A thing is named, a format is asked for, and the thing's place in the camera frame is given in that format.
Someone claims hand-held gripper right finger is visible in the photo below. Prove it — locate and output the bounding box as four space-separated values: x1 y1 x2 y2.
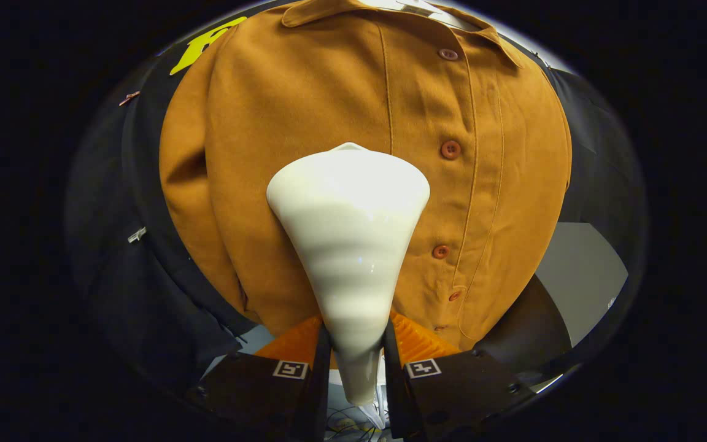
383 309 538 441

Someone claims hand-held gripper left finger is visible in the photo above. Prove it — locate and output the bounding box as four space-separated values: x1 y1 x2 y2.
185 314 333 442

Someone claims white garment steamer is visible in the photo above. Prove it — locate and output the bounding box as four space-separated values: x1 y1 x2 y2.
266 142 431 406

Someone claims orange-brown button shirt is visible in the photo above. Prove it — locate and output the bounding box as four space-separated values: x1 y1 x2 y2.
158 0 574 352

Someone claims black backdrop cloth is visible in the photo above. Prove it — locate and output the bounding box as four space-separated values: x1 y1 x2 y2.
64 15 647 397

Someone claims grey table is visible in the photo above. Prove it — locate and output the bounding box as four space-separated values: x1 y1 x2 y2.
535 222 630 348

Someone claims white mannequin torso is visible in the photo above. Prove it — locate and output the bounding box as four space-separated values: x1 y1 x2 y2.
378 0 480 30

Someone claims white hose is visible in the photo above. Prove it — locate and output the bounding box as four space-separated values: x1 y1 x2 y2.
363 367 389 430

